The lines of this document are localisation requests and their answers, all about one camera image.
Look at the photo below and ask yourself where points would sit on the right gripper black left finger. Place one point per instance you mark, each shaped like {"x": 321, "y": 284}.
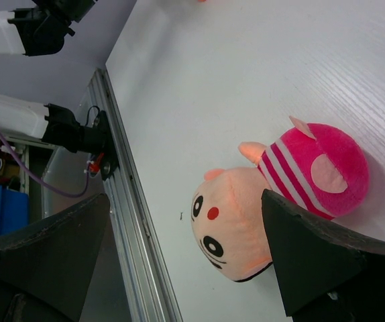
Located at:
{"x": 46, "y": 267}

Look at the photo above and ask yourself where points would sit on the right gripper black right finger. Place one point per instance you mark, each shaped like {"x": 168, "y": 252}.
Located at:
{"x": 325, "y": 272}

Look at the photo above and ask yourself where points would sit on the doll plush pink striped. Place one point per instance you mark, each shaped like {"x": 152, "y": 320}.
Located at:
{"x": 312, "y": 166}

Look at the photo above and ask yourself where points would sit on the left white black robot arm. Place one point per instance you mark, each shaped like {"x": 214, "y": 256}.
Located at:
{"x": 40, "y": 31}

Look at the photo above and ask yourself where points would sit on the blue storage bin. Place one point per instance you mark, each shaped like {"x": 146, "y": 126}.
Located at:
{"x": 14, "y": 210}

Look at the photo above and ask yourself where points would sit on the aluminium mounting rail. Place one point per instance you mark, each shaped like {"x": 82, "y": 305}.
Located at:
{"x": 147, "y": 283}

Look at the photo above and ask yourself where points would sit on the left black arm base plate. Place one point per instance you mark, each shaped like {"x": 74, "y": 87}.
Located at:
{"x": 100, "y": 144}

